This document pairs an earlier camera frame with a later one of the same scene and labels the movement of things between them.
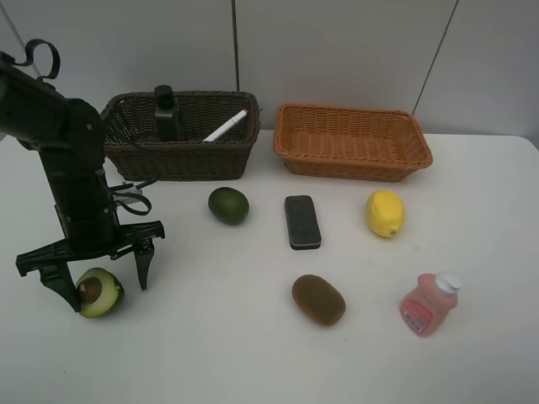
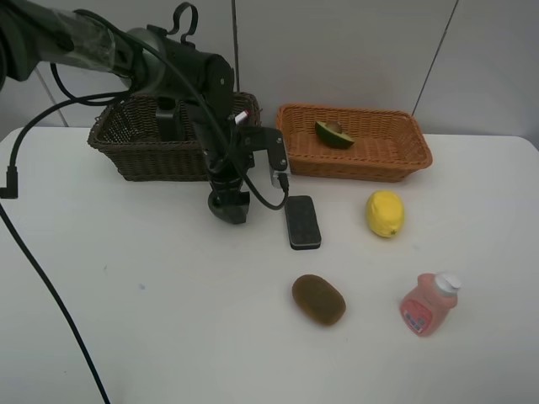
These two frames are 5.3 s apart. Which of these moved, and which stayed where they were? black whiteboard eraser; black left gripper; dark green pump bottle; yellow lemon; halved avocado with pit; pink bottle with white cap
Moved: halved avocado with pit; black left gripper
Stayed: black whiteboard eraser; pink bottle with white cap; dark green pump bottle; yellow lemon
